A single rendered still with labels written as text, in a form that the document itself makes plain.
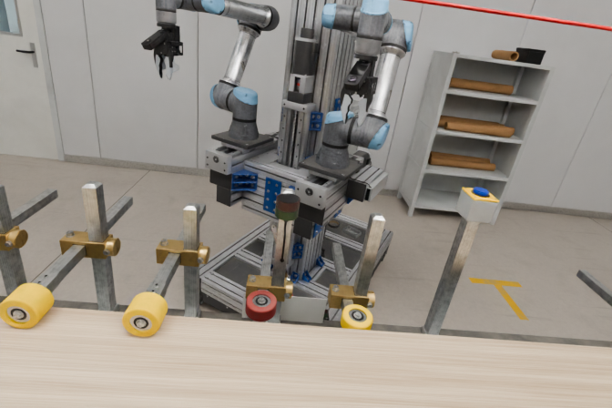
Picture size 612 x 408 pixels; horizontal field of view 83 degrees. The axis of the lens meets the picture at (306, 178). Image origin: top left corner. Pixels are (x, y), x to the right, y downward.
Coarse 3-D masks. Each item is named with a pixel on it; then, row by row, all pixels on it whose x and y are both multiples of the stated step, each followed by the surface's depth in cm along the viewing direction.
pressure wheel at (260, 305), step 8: (248, 296) 90; (256, 296) 91; (264, 296) 91; (272, 296) 91; (248, 304) 88; (256, 304) 88; (264, 304) 89; (272, 304) 88; (248, 312) 88; (256, 312) 86; (264, 312) 86; (272, 312) 88; (256, 320) 87; (264, 320) 87
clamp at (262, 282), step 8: (248, 280) 101; (256, 280) 101; (264, 280) 102; (248, 288) 99; (256, 288) 100; (264, 288) 100; (272, 288) 100; (280, 288) 100; (288, 288) 101; (280, 296) 101; (288, 296) 100
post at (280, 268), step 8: (288, 192) 89; (280, 224) 92; (288, 224) 92; (280, 232) 93; (288, 232) 93; (280, 240) 94; (288, 240) 94; (280, 248) 95; (288, 248) 95; (280, 256) 96; (280, 264) 97; (280, 272) 99; (272, 280) 100; (280, 280) 100; (280, 304) 103; (272, 320) 105
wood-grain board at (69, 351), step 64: (0, 320) 75; (64, 320) 77; (192, 320) 82; (0, 384) 63; (64, 384) 64; (128, 384) 66; (192, 384) 67; (256, 384) 69; (320, 384) 71; (384, 384) 72; (448, 384) 74; (512, 384) 76; (576, 384) 79
